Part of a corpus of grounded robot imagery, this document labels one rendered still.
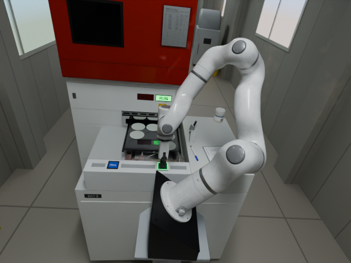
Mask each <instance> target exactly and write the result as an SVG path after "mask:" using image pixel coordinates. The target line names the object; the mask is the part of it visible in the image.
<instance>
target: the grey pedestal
mask: <svg viewBox="0 0 351 263"><path fill-rule="evenodd" d="M151 209H152V206H151V207H150V208H148V209H147V210H145V211H144V212H142V213H141V214H140V217H139V225H138V232H137V241H136V248H135V256H134V259H135V260H152V261H153V263H181V261H190V260H172V259H153V258H148V248H149V230H150V218H151ZM196 215H197V226H198V237H199V244H200V252H199V254H198V257H197V260H196V261H210V256H209V249H208V242H207V236H206V229H205V222H204V217H203V216H202V215H201V214H200V213H198V212H196Z"/></svg>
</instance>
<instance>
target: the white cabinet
mask: <svg viewBox="0 0 351 263"><path fill-rule="evenodd" d="M75 193H76V198H77V202H78V207H79V212H80V216H81V221H82V224H83V229H84V234H85V238H86V243H87V247H88V252H89V257H90V260H134V256H135V248H136V241H137V232H138V225H139V217H140V214H141V213H142V212H144V211H145V210H147V209H148V208H150V207H151V206H152V204H153V194H154V192H119V191H90V190H75ZM246 195H247V193H218V194H216V195H215V196H213V197H211V198H209V199H208V200H206V201H204V202H202V203H201V204H199V205H197V206H196V211H197V212H198V213H200V214H201V215H202V216H203V217H204V222H205V229H206V236H207V242H208V249H209V256H210V259H220V258H221V255H222V253H223V251H224V248H225V246H226V243H227V241H228V239H229V236H230V233H231V231H232V228H233V226H234V224H235V221H236V219H237V217H238V214H239V212H240V209H241V207H242V204H243V202H244V200H245V197H246Z"/></svg>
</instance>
